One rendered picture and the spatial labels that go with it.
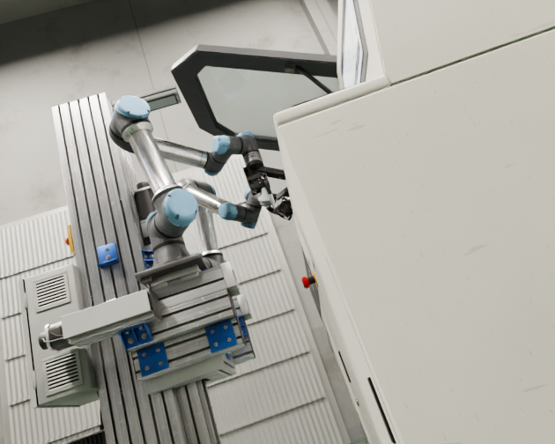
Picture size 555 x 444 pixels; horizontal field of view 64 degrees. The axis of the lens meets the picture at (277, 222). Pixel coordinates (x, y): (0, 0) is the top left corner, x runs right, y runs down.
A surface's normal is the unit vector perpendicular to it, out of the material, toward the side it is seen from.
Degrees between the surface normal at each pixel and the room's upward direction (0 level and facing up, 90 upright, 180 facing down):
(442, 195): 90
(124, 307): 90
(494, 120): 90
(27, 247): 90
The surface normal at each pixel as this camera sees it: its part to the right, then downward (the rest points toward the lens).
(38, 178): -0.03, -0.38
